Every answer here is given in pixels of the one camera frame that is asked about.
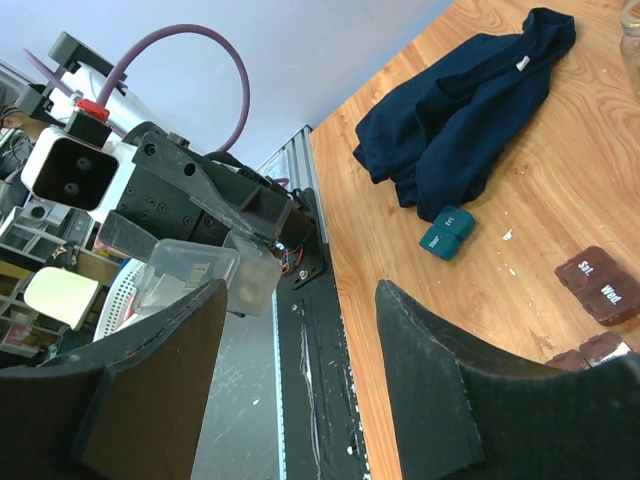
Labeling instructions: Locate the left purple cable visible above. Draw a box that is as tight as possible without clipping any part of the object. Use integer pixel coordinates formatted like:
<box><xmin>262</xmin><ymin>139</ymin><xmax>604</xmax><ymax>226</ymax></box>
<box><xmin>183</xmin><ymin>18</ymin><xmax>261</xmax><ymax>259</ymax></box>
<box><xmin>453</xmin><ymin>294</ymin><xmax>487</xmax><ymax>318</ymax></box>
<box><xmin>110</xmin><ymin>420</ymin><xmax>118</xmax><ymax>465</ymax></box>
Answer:
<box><xmin>22</xmin><ymin>23</ymin><xmax>251</xmax><ymax>154</ymax></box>

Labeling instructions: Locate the dark blue cloth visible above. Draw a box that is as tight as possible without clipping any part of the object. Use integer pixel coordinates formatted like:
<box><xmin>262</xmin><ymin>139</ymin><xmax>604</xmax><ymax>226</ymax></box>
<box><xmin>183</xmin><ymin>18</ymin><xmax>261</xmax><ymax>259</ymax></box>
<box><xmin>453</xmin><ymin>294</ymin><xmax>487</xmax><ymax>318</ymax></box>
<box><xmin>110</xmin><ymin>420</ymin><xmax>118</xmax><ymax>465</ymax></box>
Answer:
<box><xmin>353</xmin><ymin>7</ymin><xmax>576</xmax><ymax>222</ymax></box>

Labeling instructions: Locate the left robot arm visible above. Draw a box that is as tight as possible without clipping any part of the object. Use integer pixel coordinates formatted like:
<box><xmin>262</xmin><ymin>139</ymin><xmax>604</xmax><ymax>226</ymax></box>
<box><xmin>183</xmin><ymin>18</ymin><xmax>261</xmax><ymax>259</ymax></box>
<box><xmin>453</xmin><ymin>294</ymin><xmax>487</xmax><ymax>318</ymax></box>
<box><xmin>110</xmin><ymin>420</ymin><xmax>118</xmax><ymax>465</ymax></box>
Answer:
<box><xmin>17</xmin><ymin>24</ymin><xmax>312</xmax><ymax>261</ymax></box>

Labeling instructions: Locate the clear glass pill jar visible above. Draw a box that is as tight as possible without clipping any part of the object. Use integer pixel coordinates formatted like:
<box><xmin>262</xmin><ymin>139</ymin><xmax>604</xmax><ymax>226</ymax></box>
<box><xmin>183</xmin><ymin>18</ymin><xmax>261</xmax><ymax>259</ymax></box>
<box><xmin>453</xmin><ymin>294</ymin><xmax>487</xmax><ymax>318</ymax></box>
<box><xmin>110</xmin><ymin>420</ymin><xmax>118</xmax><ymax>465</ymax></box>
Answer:
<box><xmin>620</xmin><ymin>0</ymin><xmax>640</xmax><ymax>99</ymax></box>

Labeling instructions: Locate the grey pill box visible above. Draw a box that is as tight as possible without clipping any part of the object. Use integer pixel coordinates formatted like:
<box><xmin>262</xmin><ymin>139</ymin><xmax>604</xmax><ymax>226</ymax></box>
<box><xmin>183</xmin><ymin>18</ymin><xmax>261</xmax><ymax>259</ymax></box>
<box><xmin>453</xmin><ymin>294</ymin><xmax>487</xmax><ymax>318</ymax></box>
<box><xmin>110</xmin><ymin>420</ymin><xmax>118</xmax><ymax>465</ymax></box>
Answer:
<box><xmin>131</xmin><ymin>233</ymin><xmax>281</xmax><ymax>316</ymax></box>

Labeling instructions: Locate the teal pill box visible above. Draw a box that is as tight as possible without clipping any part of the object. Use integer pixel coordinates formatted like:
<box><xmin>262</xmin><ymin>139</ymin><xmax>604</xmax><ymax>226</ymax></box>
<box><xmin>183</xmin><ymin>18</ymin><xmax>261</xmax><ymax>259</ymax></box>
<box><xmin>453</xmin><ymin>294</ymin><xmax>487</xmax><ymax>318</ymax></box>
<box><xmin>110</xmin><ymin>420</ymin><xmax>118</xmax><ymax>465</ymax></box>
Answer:
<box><xmin>419</xmin><ymin>206</ymin><xmax>476</xmax><ymax>261</ymax></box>

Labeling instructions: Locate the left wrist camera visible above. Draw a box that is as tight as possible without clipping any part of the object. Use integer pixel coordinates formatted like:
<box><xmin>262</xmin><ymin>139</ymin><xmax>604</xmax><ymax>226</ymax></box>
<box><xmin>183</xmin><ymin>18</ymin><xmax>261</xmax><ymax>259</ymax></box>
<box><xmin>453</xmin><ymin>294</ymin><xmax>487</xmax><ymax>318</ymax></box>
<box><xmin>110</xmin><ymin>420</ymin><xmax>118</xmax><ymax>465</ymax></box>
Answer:
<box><xmin>20</xmin><ymin>126</ymin><xmax>137</xmax><ymax>223</ymax></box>

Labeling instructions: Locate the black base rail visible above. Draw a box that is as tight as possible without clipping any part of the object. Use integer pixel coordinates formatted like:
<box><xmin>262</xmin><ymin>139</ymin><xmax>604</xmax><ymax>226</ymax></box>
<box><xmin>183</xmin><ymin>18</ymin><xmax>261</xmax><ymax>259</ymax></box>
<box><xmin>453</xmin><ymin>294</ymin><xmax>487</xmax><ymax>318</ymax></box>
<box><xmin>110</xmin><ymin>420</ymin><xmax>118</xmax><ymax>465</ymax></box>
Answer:
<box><xmin>272</xmin><ymin>187</ymin><xmax>371</xmax><ymax>480</ymax></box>

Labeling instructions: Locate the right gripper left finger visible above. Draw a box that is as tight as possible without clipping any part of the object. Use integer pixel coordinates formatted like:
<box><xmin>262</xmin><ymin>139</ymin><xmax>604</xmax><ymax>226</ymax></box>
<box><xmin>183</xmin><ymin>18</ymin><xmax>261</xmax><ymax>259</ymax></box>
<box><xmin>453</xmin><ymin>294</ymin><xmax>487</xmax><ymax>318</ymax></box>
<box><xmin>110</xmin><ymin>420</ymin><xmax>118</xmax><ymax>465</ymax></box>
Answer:
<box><xmin>1</xmin><ymin>280</ymin><xmax>227</xmax><ymax>479</ymax></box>

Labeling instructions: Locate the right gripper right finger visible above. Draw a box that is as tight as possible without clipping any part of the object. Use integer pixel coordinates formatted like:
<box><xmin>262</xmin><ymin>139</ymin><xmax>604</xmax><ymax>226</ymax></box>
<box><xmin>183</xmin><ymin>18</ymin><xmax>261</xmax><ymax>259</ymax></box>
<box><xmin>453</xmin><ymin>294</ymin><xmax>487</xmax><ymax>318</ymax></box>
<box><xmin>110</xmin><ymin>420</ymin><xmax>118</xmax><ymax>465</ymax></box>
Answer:
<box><xmin>375</xmin><ymin>280</ymin><xmax>639</xmax><ymax>479</ymax></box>

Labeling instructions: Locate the brown double pill box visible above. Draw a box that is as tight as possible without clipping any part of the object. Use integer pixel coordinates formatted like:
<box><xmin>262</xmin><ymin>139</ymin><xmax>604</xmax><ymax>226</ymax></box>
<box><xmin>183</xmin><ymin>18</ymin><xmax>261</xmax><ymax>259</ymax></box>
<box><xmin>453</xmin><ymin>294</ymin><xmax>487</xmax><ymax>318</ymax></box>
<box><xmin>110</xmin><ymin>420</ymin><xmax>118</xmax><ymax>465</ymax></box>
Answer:
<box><xmin>554</xmin><ymin>246</ymin><xmax>639</xmax><ymax>327</ymax></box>

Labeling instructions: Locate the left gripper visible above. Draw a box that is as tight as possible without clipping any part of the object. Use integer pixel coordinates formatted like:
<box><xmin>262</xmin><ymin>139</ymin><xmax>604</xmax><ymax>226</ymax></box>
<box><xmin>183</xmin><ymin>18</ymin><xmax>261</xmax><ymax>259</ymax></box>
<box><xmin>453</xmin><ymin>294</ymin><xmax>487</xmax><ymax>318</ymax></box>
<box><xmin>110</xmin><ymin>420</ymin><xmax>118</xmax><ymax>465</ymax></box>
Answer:
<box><xmin>98</xmin><ymin>130</ymin><xmax>295</xmax><ymax>262</ymax></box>

